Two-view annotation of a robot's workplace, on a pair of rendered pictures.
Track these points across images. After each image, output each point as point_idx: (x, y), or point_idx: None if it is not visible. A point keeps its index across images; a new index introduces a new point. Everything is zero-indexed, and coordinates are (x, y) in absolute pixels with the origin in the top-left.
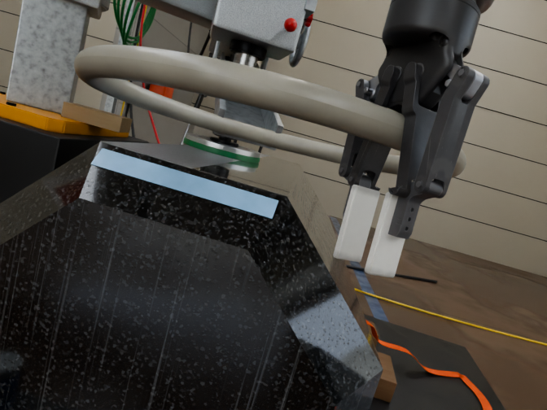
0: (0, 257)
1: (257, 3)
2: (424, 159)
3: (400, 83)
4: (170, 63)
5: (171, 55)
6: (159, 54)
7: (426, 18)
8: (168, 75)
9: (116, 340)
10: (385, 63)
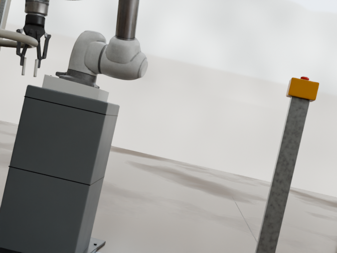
0: None
1: None
2: (44, 52)
3: (33, 33)
4: (24, 37)
5: (23, 35)
6: (21, 35)
7: (42, 23)
8: (23, 40)
9: None
10: (26, 26)
